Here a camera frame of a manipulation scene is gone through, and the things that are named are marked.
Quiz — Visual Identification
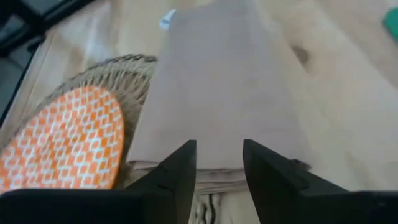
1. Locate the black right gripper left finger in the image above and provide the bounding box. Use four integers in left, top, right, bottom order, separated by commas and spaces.
0, 139, 197, 224

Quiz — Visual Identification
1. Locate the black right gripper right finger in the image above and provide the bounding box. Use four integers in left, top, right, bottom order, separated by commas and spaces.
243, 139, 398, 224

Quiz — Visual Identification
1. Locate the beige cloth napkin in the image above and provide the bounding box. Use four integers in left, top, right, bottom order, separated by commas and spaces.
126, 0, 312, 195

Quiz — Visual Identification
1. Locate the orange patterned plate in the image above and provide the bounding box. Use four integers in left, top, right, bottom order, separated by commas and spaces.
0, 85, 126, 194

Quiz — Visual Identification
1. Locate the round woven straw placemat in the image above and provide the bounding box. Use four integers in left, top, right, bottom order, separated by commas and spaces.
0, 53, 225, 224

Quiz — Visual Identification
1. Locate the gold fork green handle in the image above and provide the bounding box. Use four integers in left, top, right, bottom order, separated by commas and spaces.
382, 7, 398, 44

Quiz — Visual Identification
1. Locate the black aluminium table frame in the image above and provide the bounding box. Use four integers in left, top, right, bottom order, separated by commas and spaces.
0, 0, 94, 127

